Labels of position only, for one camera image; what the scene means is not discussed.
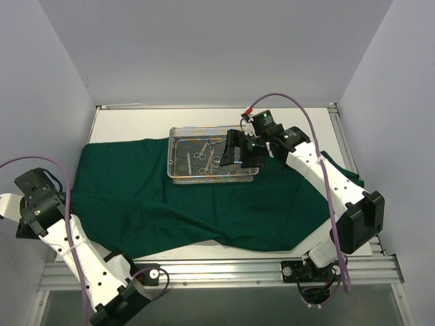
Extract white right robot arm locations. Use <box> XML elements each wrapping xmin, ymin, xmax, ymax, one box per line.
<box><xmin>220</xmin><ymin>109</ymin><xmax>385</xmax><ymax>280</ymax></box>

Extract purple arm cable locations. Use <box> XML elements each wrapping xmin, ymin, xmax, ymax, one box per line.
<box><xmin>244</xmin><ymin>93</ymin><xmax>353</xmax><ymax>295</ymax></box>
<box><xmin>0</xmin><ymin>156</ymin><xmax>171</xmax><ymax>313</ymax></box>

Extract steel surgical scissors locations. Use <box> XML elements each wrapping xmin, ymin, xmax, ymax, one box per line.
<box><xmin>193</xmin><ymin>143</ymin><xmax>208</xmax><ymax>160</ymax></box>

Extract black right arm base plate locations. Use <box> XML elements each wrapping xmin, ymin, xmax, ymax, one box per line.
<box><xmin>280</xmin><ymin>259</ymin><xmax>340</xmax><ymax>283</ymax></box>

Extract steel forceps long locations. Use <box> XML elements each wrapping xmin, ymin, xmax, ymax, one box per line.
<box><xmin>199</xmin><ymin>139</ymin><xmax>224</xmax><ymax>175</ymax></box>

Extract green surgical cloth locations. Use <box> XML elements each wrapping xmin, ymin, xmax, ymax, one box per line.
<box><xmin>69</xmin><ymin>137</ymin><xmax>360</xmax><ymax>259</ymax></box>

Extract steel scalpel handle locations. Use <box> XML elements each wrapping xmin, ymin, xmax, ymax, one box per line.
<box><xmin>186</xmin><ymin>152</ymin><xmax>192</xmax><ymax>176</ymax></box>

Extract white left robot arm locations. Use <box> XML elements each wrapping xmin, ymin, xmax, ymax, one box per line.
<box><xmin>1</xmin><ymin>168</ymin><xmax>152</xmax><ymax>325</ymax></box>

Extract metal mesh instrument tray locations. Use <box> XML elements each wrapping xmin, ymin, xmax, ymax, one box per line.
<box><xmin>167</xmin><ymin>126</ymin><xmax>259</xmax><ymax>185</ymax></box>

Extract aluminium front rail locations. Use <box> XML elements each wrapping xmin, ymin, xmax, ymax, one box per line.
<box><xmin>37</xmin><ymin>256</ymin><xmax>404</xmax><ymax>291</ymax></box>

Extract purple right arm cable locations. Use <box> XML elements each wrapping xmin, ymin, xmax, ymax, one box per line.
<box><xmin>244</xmin><ymin>93</ymin><xmax>353</xmax><ymax>295</ymax></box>

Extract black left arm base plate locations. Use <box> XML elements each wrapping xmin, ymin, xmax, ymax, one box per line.
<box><xmin>133</xmin><ymin>264</ymin><xmax>160</xmax><ymax>287</ymax></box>

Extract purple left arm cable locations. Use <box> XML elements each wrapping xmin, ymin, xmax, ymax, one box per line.
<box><xmin>0</xmin><ymin>156</ymin><xmax>171</xmax><ymax>313</ymax></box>

